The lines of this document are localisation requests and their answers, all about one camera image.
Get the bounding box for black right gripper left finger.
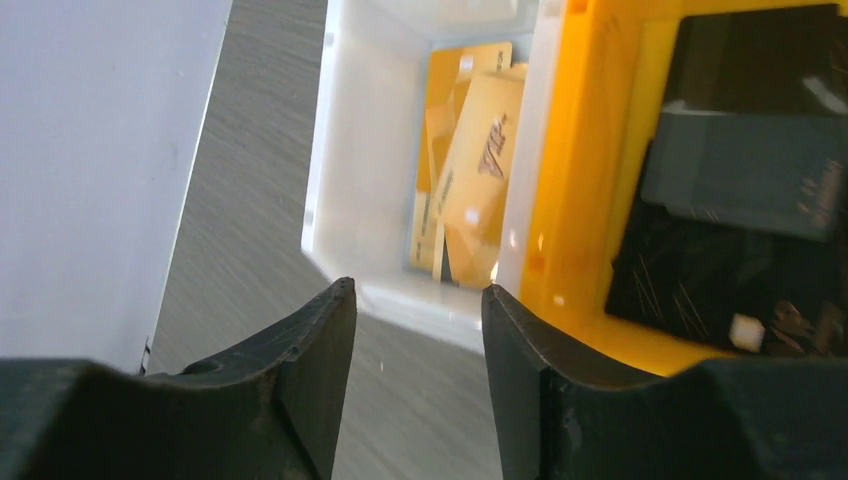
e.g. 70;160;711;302
1;278;357;479

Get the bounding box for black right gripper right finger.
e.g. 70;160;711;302
481;285;847;479

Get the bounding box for black object in bin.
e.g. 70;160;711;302
605;4;847;357

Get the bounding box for white plastic bin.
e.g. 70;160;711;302
301;1;567;353

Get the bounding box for tan items in white bin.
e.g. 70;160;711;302
408;41;528;290

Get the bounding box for orange plastic bin left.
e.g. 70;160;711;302
520;1;847;375

